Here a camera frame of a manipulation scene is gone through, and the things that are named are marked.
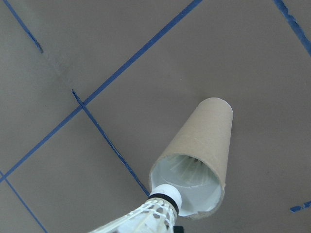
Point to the white feather shuttlecock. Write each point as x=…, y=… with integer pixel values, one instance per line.
x=145, y=218
x=192, y=172

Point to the brown cardboard tube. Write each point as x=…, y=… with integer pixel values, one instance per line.
x=201, y=131

